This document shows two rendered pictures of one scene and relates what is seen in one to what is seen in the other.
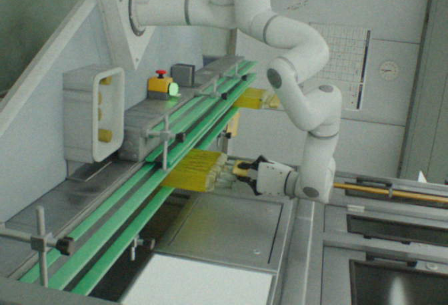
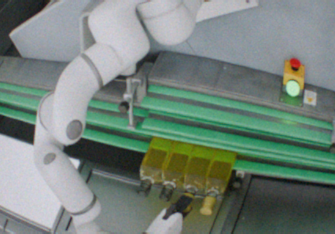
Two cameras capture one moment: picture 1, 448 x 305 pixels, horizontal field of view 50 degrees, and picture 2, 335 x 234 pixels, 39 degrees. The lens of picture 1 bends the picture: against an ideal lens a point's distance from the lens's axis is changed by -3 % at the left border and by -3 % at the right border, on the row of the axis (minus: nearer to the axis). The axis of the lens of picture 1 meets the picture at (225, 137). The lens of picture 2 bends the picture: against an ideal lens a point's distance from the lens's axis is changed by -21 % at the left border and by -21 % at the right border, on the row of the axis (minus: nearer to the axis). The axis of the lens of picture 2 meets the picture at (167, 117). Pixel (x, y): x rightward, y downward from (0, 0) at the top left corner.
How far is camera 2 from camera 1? 1.91 m
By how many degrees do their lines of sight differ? 84
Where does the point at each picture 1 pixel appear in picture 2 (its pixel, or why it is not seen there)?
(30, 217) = (37, 66)
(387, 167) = not seen: outside the picture
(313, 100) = (38, 151)
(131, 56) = not seen: hidden behind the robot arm
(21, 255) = (3, 74)
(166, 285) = not seen: hidden behind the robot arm
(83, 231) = (27, 92)
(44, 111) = (70, 16)
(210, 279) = (46, 191)
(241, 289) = (34, 206)
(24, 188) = (51, 50)
